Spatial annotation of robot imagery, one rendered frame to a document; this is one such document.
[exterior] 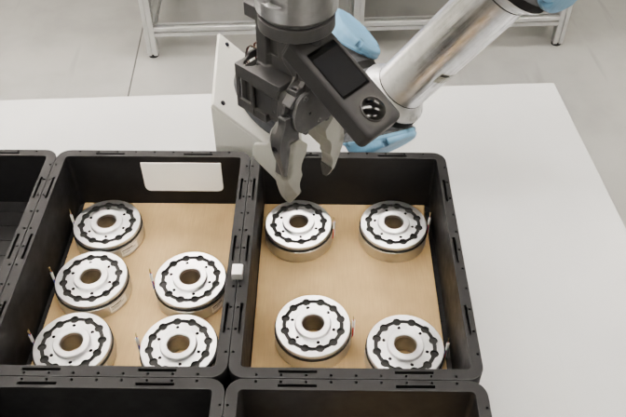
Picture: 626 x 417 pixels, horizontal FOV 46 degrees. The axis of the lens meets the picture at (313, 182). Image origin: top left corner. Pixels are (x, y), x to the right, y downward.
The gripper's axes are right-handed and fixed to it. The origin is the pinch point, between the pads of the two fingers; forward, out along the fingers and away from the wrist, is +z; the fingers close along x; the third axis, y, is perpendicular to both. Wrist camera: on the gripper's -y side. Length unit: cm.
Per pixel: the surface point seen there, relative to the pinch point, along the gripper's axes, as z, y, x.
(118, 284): 27.9, 25.8, 12.5
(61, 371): 20.7, 14.5, 27.4
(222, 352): 20.7, 2.7, 12.9
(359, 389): 20.7, -12.5, 5.7
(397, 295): 30.6, -3.3, -14.6
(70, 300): 27.6, 28.2, 18.8
